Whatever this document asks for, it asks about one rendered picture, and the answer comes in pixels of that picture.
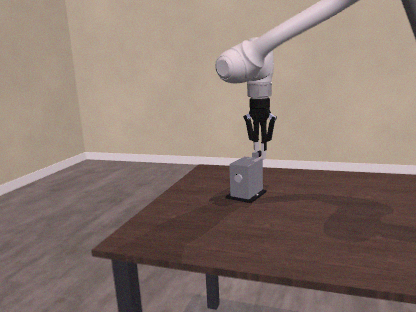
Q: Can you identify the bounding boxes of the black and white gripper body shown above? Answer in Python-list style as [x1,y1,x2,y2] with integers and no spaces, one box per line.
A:
[249,98,271,122]

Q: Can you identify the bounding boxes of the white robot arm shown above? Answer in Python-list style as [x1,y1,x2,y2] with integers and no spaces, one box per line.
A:
[215,0,416,99]

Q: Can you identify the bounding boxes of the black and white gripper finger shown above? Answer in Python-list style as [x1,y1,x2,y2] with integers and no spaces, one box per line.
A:
[259,113,277,160]
[243,113,260,152]

